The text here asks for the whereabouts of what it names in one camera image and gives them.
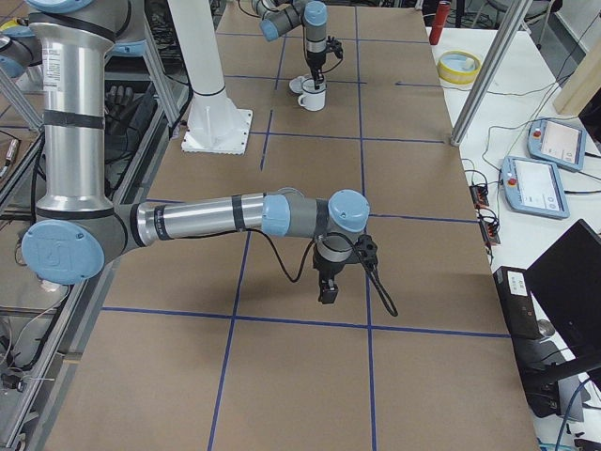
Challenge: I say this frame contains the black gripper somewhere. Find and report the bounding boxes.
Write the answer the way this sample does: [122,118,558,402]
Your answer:
[307,36,344,87]
[313,234,378,304]

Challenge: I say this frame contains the clear plastic funnel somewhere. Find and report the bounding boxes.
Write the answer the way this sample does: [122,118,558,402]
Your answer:
[300,75,327,94]

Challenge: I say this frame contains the white ceramic lid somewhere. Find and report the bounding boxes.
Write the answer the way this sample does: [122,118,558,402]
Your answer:
[288,74,308,95]

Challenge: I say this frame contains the white enamel mug blue rim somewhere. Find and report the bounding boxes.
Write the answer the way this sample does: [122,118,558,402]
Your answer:
[297,88,327,112]

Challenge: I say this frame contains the red cylinder bottle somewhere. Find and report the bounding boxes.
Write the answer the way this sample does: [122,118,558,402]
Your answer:
[428,0,452,46]

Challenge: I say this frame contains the yellow rimmed blue bowl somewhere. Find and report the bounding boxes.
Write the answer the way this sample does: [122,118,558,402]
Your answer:
[437,51,482,85]

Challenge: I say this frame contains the black computer box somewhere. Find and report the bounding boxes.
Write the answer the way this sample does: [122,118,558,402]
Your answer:
[493,266,542,340]

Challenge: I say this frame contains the brown paper table mat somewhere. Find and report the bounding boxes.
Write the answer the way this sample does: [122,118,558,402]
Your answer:
[46,5,537,450]

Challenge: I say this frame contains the lower teach pendant tablet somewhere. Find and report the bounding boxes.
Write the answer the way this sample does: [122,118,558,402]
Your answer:
[500,156,570,219]

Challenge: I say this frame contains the teach pendant tablet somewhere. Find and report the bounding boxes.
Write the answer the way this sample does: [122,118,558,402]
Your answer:
[527,118,586,172]
[500,156,570,219]

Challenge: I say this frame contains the black monitor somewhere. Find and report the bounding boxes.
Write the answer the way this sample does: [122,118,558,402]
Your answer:
[526,219,600,374]

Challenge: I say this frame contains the upper teach pendant tablet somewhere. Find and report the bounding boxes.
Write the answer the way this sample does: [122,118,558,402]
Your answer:
[527,118,586,172]

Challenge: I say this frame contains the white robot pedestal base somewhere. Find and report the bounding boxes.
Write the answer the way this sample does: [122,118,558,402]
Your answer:
[168,0,253,155]

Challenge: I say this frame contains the aluminium frame post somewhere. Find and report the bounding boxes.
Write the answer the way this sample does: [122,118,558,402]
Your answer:
[450,0,532,147]

